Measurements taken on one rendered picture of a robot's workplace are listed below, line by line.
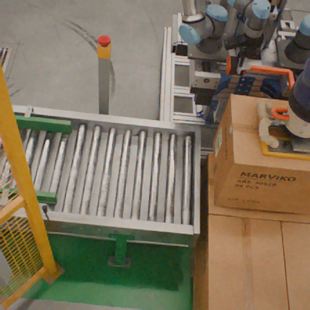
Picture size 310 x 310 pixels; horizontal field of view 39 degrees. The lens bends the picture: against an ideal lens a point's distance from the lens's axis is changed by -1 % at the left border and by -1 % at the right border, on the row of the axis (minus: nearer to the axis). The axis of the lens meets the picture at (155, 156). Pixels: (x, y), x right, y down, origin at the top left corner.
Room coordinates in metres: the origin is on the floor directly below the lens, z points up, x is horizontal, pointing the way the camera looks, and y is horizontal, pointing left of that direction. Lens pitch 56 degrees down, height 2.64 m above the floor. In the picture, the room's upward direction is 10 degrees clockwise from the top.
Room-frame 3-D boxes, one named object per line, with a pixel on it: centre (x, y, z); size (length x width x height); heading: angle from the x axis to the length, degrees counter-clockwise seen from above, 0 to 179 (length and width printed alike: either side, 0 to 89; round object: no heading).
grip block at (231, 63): (1.54, -0.29, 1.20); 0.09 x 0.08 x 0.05; 5
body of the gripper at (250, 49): (1.54, -0.32, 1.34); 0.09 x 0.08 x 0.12; 95
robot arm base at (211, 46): (1.83, -0.17, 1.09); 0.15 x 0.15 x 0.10
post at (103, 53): (1.73, 0.38, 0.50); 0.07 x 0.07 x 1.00; 5
